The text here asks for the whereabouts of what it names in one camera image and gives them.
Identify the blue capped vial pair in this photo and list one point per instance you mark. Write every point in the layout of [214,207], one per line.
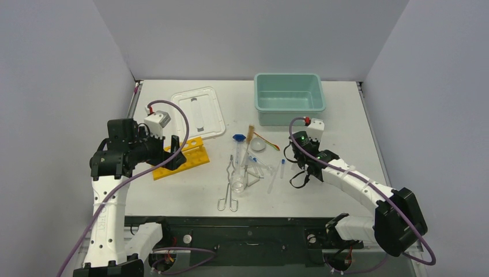
[261,164]

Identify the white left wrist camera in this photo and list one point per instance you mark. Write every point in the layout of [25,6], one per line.
[156,121]

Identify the red yellow plastic spatula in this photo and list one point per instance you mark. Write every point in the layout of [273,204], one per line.
[274,146]

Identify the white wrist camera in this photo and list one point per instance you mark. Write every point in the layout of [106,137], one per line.
[314,128]
[156,121]

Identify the white plastic bin lid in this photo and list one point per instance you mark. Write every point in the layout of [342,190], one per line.
[203,112]

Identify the teal plastic bin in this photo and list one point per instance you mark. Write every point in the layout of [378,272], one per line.
[280,97]

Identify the blue funnel on stem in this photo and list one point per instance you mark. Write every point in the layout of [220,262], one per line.
[239,140]

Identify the glass watch dish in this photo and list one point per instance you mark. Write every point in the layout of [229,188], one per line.
[257,144]

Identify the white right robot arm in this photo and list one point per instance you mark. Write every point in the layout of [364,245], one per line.
[396,221]

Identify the metal crucible tongs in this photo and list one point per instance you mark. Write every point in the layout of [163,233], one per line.
[228,201]

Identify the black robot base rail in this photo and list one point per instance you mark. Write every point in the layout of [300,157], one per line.
[246,241]

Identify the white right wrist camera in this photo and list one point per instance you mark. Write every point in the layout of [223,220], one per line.
[314,128]

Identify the small glass beaker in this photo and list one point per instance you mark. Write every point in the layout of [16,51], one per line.
[238,183]

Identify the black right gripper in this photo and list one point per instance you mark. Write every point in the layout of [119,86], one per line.
[304,153]

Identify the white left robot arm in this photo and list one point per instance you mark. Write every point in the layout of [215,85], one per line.
[112,168]

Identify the brown test tube brush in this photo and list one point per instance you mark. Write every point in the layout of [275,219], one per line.
[248,140]

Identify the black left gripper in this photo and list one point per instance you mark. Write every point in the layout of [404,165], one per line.
[162,155]

